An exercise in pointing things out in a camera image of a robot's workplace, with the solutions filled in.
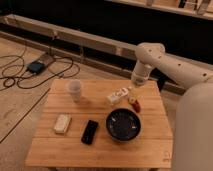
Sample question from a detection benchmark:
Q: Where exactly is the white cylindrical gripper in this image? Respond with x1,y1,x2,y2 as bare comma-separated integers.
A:
128,61,153,104

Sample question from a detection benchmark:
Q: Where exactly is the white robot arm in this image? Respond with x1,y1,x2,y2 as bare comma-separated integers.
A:
131,42,213,171

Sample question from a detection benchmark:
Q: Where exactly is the red small object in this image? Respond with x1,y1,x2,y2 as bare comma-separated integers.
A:
131,101,141,113

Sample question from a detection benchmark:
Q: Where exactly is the dark blue bowl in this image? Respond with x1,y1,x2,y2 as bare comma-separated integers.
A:
105,108,142,142

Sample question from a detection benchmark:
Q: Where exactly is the wooden table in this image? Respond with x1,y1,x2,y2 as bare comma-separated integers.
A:
25,79,172,168

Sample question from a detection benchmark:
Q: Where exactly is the black rectangular remote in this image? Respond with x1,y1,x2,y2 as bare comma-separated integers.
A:
81,120,98,145

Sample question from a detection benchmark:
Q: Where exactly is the translucent plastic cup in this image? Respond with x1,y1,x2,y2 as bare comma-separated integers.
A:
67,80,82,102

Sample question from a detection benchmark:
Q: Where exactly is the white rectangular box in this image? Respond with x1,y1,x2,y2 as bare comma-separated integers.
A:
54,114,71,134

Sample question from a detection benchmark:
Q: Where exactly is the blue power adapter box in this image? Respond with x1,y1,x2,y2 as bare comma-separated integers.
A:
27,61,45,74

